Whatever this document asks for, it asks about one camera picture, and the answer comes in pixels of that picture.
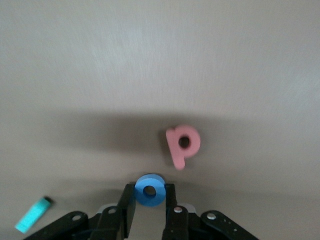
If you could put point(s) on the pink foam letter p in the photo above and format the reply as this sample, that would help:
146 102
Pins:
178 155

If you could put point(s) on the teal foam letter l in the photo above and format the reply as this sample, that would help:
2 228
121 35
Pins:
33 215

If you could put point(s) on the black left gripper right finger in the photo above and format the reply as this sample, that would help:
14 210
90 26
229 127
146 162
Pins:
180 225

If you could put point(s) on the blue foam letter o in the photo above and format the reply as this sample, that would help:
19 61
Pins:
140 197

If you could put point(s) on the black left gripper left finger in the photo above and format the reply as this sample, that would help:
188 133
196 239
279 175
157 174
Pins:
112 225

